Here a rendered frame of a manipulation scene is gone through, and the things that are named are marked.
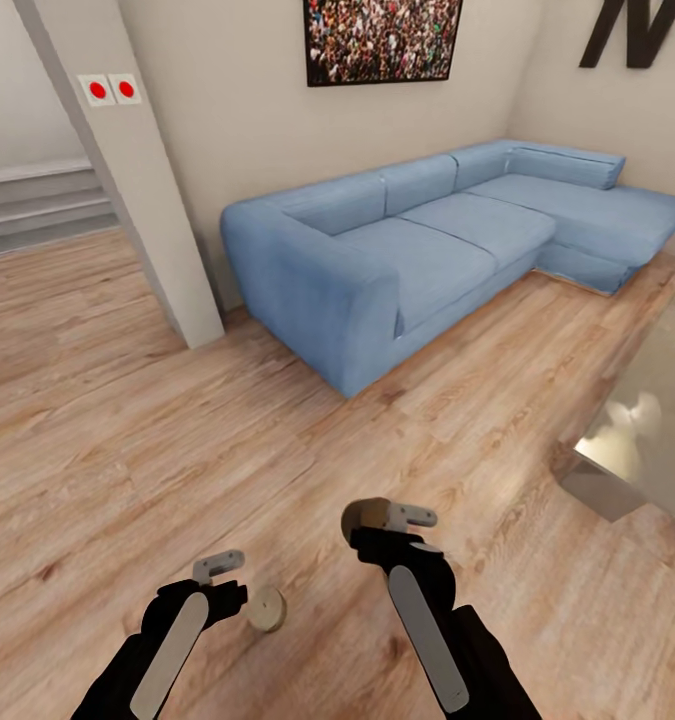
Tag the pillar candle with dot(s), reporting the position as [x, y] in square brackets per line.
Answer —
[267, 609]
[370, 512]

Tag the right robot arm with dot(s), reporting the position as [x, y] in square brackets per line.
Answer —
[464, 663]

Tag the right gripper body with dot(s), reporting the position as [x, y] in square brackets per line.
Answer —
[375, 542]

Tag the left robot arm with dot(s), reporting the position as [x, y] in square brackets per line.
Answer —
[137, 682]

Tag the decorative sign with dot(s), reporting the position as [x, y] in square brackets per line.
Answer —
[644, 39]

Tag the coffee table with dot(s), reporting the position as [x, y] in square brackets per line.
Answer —
[628, 451]

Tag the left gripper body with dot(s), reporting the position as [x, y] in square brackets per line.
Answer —
[224, 601]

